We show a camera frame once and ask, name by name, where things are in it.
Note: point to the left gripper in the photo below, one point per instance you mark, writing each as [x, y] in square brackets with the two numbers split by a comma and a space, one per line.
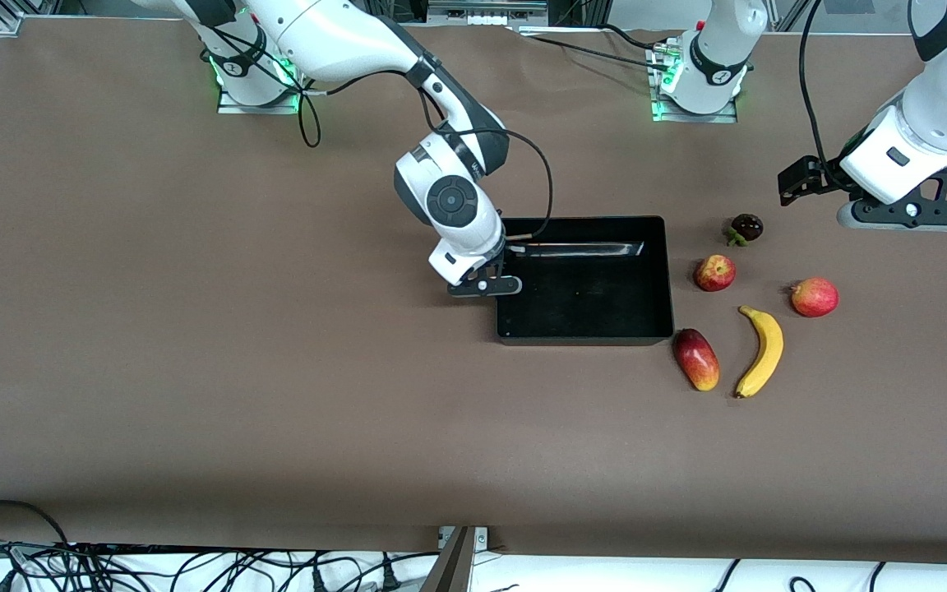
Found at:
[817, 178]

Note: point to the black plastic box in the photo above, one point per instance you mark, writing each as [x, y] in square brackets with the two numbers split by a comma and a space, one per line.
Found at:
[597, 304]

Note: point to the small red yellow apple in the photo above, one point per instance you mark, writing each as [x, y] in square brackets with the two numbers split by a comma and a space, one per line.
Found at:
[714, 273]

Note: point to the yellow banana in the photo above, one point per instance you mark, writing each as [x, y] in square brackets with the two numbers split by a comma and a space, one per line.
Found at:
[767, 349]

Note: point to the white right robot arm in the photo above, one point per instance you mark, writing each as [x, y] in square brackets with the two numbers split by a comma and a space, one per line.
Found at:
[342, 37]

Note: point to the red apple far right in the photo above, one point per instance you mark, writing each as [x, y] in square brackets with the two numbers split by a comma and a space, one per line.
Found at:
[815, 298]

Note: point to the dark purple mangosteen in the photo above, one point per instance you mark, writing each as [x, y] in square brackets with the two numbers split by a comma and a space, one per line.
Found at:
[746, 227]

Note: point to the brown table cover sheet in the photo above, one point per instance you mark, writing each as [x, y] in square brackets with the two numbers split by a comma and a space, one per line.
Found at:
[473, 444]

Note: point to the red yellow mango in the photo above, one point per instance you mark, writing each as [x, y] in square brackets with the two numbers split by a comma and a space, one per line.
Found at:
[696, 359]

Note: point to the grey connector panel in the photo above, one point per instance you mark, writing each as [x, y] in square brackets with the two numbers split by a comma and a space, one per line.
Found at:
[486, 10]

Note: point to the grey diagonal beam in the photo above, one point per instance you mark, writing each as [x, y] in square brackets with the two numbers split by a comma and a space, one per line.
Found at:
[450, 567]

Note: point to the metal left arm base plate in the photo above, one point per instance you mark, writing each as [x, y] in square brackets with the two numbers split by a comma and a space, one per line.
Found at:
[695, 117]

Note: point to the silver metal bracket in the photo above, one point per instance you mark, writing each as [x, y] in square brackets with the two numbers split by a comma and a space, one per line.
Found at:
[480, 538]

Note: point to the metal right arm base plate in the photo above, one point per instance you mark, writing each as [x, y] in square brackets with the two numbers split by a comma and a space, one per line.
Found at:
[260, 107]

